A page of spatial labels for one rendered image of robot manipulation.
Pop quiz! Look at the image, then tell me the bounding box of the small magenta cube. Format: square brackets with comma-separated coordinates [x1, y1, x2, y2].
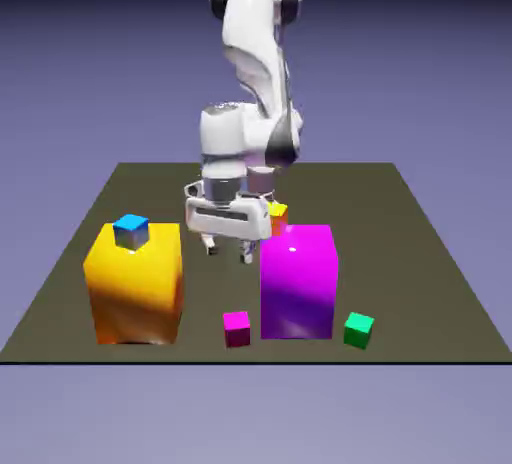
[222, 310, 252, 348]

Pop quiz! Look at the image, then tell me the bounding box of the small yellow cube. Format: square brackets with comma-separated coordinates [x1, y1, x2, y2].
[266, 200, 289, 238]

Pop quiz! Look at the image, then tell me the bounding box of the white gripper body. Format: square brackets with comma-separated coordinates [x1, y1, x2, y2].
[184, 195, 273, 242]

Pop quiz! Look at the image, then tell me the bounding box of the small blue cube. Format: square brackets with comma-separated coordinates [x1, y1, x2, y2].
[112, 213, 151, 252]

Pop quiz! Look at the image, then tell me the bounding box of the large magenta box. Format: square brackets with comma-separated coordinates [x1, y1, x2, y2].
[259, 224, 340, 341]

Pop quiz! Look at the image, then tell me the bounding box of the small green cube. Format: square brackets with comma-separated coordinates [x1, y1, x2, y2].
[342, 311, 376, 350]

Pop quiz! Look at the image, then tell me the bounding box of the large orange box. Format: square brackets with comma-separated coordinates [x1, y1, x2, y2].
[82, 222, 184, 346]

